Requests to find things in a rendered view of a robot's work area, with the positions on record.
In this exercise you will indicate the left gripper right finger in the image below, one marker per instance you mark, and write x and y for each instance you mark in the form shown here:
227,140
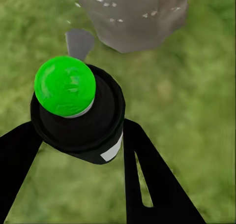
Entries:
171,203

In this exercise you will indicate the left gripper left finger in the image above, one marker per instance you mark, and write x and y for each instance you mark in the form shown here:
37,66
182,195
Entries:
18,149

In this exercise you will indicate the pesticide atomizer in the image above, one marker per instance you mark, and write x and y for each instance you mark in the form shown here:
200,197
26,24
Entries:
78,108

